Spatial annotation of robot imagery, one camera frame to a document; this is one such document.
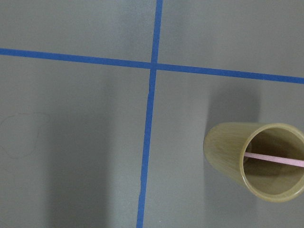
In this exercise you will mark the tan wooden cup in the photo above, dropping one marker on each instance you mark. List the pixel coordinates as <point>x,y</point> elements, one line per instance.
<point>226,143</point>

